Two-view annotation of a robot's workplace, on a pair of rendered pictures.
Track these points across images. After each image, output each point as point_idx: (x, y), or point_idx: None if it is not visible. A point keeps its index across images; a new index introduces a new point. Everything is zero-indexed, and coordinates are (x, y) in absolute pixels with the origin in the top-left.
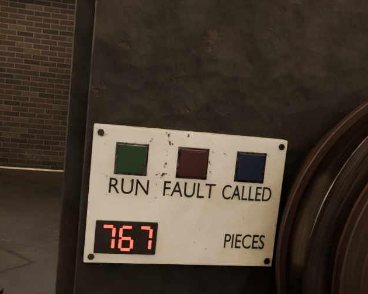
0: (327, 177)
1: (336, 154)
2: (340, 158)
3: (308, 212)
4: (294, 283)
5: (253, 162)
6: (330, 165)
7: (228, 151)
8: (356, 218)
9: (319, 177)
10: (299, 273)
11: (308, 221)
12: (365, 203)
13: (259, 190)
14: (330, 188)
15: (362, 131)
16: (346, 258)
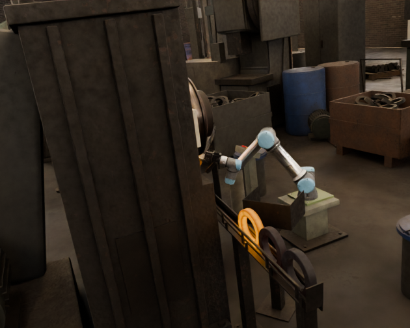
0: (196, 105)
1: (192, 100)
2: (194, 100)
3: (197, 113)
4: (199, 129)
5: None
6: (194, 103)
7: None
8: (204, 109)
9: (193, 106)
10: (205, 124)
11: (198, 115)
12: (203, 106)
13: None
14: (202, 105)
15: (191, 94)
16: (205, 117)
